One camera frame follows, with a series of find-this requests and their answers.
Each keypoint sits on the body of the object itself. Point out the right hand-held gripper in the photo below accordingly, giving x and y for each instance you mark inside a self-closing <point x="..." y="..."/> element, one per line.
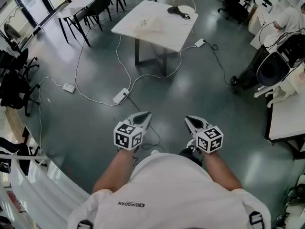
<point x="209" y="142"/>

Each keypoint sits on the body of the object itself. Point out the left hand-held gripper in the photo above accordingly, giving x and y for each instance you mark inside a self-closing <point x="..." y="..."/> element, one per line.
<point x="124" y="138"/>

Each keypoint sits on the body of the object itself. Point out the beige cloth bag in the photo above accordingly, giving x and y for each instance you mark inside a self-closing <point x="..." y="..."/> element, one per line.
<point x="150" y="26"/>

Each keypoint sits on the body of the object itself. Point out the black hair dryer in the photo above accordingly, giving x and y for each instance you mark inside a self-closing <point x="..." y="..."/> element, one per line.
<point x="174" y="9"/>

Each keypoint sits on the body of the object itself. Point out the person's right forearm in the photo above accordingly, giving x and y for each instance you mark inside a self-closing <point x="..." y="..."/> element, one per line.
<point x="221" y="170"/>

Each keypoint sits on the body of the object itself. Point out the person's left forearm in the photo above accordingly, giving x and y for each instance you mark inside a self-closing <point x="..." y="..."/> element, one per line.
<point x="114" y="170"/>

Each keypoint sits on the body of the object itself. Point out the white power strip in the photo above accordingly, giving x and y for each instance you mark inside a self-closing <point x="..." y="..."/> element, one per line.
<point x="199" y="42"/>
<point x="121" y="95"/>

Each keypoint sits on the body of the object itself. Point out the person's left white shoe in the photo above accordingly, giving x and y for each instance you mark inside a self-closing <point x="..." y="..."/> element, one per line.
<point x="155" y="152"/>

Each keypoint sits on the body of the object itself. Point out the person's white shirt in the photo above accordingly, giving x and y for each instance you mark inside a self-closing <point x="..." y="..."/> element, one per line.
<point x="166" y="194"/>

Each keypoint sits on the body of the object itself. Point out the small white power adapter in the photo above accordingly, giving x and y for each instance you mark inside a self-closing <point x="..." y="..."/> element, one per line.
<point x="69" y="87"/>

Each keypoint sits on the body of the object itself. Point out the white carved furniture piece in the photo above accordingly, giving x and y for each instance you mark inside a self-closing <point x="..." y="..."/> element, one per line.
<point x="274" y="93"/>

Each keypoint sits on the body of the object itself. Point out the white marble table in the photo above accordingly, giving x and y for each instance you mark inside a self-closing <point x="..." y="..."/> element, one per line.
<point x="166" y="34"/>

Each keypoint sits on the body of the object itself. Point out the white office desk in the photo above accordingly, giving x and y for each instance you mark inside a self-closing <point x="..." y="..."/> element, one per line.
<point x="259" y="23"/>

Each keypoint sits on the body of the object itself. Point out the white curved railing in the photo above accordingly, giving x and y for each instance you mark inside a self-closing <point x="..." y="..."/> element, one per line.
<point x="43" y="190"/>

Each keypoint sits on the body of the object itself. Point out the dark dining chair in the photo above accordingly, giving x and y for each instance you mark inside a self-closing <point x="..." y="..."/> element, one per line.
<point x="100" y="3"/>

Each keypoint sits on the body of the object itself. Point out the black office chair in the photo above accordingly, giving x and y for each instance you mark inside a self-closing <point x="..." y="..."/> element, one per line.
<point x="236" y="3"/>
<point x="16" y="61"/>
<point x="21" y="151"/>
<point x="14" y="92"/>

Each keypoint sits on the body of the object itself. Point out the wooden bench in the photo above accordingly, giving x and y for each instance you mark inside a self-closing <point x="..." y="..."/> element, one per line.
<point x="15" y="125"/>

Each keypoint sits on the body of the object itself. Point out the long white table black legs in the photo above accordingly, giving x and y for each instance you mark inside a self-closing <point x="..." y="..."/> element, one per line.
<point x="83" y="1"/>

